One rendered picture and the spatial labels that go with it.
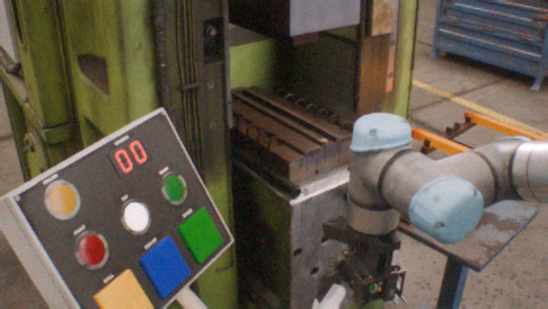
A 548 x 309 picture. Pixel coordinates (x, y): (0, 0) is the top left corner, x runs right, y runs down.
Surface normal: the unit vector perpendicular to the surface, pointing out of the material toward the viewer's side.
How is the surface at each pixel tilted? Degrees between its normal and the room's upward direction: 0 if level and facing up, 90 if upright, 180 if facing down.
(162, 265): 60
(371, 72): 90
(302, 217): 90
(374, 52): 90
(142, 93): 90
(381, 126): 0
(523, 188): 108
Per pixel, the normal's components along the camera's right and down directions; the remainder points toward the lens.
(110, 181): 0.76, -0.26
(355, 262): 0.00, -0.89
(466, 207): 0.46, 0.42
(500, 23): -0.76, 0.29
